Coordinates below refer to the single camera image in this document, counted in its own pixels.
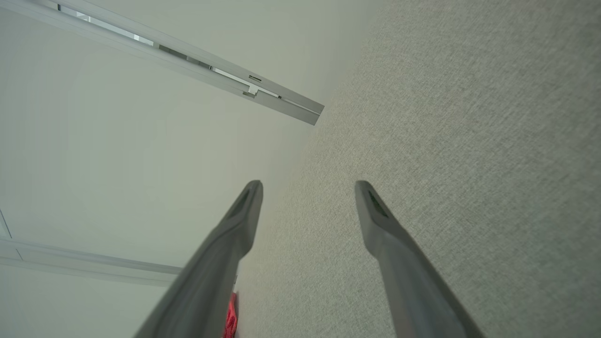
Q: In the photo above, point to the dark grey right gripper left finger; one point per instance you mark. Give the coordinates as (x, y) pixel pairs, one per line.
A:
(211, 281)

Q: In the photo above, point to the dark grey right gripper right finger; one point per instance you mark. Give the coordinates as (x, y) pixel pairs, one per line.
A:
(413, 291)

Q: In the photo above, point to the red shorts with white hem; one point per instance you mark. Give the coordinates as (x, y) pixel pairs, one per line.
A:
(231, 319)

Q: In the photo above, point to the grey partition post with bracket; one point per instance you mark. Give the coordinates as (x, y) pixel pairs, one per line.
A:
(94, 267)

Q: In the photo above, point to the grey partition post with gap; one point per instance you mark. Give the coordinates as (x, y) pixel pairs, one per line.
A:
(291, 105)

